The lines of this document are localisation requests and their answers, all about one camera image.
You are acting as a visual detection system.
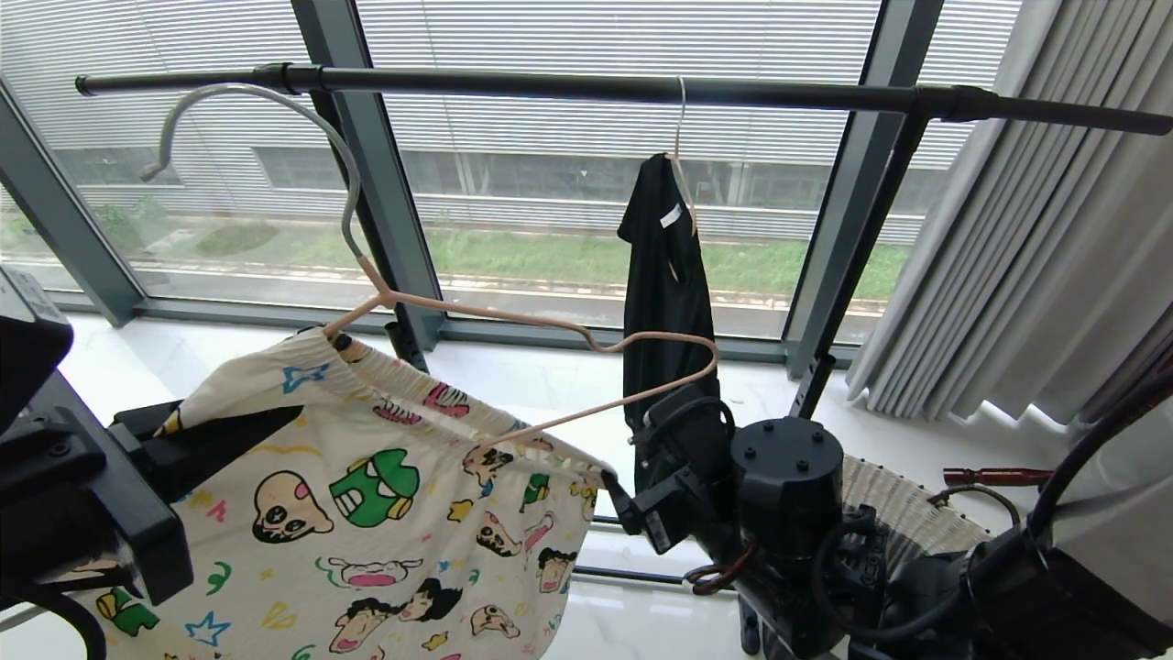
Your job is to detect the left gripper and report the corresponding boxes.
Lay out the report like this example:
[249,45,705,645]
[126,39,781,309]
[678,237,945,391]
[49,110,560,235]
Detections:
[0,371,305,608]

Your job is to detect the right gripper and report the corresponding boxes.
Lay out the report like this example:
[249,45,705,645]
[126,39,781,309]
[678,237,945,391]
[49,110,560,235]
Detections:
[632,463,745,562]

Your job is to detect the cream printed garment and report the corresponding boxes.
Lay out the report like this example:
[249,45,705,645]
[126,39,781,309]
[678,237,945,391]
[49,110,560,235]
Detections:
[71,328,613,660]

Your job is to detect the black garment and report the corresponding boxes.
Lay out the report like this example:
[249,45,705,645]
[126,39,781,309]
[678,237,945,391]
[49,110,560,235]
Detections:
[617,153,722,432]

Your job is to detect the pink clothes hanger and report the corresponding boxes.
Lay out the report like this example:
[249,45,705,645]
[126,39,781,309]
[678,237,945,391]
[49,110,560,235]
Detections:
[664,76,699,281]
[140,82,722,447]

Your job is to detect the white laundry basket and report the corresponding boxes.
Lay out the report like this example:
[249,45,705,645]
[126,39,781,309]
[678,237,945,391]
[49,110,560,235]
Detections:
[839,454,992,562]

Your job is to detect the black clothes rack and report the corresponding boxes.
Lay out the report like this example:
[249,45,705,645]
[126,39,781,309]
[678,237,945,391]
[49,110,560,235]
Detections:
[76,62,1173,656]

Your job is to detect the red wooden turned stand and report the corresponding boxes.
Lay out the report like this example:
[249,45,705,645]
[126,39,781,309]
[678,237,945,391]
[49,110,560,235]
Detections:
[942,466,1057,489]

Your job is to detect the window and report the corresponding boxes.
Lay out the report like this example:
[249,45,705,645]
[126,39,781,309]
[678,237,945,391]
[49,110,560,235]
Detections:
[0,0,1023,363]

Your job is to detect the beige curtain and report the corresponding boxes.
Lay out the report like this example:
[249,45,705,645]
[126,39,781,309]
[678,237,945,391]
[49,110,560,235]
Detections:
[846,0,1173,430]

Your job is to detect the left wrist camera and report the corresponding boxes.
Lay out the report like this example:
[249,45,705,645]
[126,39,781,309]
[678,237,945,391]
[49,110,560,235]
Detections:
[0,266,76,434]

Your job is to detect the black cable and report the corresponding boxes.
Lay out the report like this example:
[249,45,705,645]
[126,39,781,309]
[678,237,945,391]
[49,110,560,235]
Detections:
[0,587,109,660]
[1026,365,1173,544]

